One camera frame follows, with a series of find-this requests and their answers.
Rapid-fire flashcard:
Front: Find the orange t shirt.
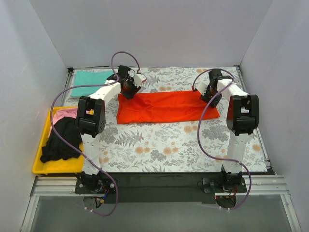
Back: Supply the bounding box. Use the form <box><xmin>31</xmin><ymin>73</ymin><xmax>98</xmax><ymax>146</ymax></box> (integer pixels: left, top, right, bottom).
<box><xmin>116</xmin><ymin>91</ymin><xmax>206</xmax><ymax>124</ymax></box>

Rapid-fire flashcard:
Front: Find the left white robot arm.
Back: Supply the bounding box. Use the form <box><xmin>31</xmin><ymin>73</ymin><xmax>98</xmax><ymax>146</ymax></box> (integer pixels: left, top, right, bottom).
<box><xmin>76</xmin><ymin>65</ymin><xmax>146</xmax><ymax>193</ymax></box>

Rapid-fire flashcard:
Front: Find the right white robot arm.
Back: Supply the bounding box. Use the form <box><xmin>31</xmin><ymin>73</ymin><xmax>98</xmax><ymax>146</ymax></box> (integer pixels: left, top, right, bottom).
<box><xmin>192</xmin><ymin>68</ymin><xmax>259</xmax><ymax>193</ymax></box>

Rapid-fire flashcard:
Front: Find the folded teal t shirt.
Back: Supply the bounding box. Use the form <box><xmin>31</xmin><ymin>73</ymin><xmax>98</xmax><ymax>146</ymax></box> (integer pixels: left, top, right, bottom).
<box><xmin>70</xmin><ymin>71</ymin><xmax>113</xmax><ymax>98</ymax></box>

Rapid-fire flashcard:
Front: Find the floral patterned table mat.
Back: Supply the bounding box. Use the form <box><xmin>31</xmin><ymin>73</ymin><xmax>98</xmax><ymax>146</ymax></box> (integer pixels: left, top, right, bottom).
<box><xmin>65</xmin><ymin>67</ymin><xmax>268</xmax><ymax>173</ymax></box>

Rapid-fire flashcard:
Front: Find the pink t shirt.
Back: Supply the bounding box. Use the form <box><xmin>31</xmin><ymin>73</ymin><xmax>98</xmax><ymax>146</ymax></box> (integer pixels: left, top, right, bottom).
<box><xmin>52</xmin><ymin>108</ymin><xmax>77</xmax><ymax>126</ymax></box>

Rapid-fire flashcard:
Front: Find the black t shirt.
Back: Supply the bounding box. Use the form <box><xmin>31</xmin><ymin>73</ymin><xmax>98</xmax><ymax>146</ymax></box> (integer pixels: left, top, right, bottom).
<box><xmin>40</xmin><ymin>117</ymin><xmax>82</xmax><ymax>163</ymax></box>

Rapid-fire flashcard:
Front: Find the yellow plastic tray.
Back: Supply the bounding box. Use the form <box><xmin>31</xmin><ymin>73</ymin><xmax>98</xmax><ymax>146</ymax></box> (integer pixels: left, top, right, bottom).
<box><xmin>32</xmin><ymin>111</ymin><xmax>84</xmax><ymax>175</ymax></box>

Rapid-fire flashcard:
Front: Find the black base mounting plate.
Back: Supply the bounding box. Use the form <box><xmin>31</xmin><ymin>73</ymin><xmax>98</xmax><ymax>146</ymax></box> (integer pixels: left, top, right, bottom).
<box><xmin>75</xmin><ymin>172</ymin><xmax>249</xmax><ymax>203</ymax></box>

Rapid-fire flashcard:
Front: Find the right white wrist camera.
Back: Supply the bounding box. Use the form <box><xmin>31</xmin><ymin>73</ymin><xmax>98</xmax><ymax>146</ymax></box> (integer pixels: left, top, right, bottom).
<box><xmin>192</xmin><ymin>82</ymin><xmax>209</xmax><ymax>96</ymax></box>

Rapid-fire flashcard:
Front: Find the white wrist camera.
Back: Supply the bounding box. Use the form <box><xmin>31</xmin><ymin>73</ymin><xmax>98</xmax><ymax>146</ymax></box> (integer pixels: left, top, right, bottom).
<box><xmin>192</xmin><ymin>82</ymin><xmax>209</xmax><ymax>96</ymax></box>
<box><xmin>133</xmin><ymin>73</ymin><xmax>147</xmax><ymax>87</ymax></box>

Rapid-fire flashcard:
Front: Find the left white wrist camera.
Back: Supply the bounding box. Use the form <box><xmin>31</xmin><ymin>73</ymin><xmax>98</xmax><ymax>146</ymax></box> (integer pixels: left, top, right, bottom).
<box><xmin>133</xmin><ymin>73</ymin><xmax>147</xmax><ymax>87</ymax></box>

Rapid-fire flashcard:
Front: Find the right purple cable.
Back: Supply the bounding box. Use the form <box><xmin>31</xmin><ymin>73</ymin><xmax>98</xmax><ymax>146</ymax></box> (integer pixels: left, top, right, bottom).
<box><xmin>192</xmin><ymin>69</ymin><xmax>253</xmax><ymax>211</ymax></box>

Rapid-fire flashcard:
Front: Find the purple cable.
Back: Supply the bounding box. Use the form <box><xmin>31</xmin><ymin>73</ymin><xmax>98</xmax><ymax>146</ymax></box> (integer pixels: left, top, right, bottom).
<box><xmin>192</xmin><ymin>69</ymin><xmax>253</xmax><ymax>211</ymax></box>
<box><xmin>50</xmin><ymin>51</ymin><xmax>141</xmax><ymax>216</ymax></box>

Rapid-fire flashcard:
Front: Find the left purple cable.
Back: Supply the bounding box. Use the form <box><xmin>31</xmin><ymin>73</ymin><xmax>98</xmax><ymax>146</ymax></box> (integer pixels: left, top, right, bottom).
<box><xmin>50</xmin><ymin>51</ymin><xmax>141</xmax><ymax>216</ymax></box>

